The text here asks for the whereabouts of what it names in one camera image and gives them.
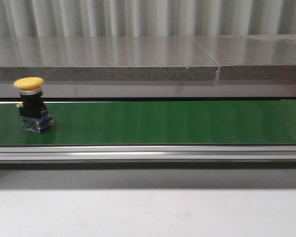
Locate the green conveyor belt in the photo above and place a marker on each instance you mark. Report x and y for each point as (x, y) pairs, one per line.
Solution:
(157, 123)

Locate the grey stone countertop slab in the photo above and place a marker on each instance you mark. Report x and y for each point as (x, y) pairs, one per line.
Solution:
(105, 59)

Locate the aluminium conveyor side rail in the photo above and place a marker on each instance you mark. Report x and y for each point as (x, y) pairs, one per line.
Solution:
(148, 153)

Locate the yellow mushroom push button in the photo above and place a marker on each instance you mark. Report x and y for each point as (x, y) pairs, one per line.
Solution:
(32, 109)

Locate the white pleated curtain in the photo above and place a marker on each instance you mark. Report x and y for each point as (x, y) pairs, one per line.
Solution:
(116, 18)

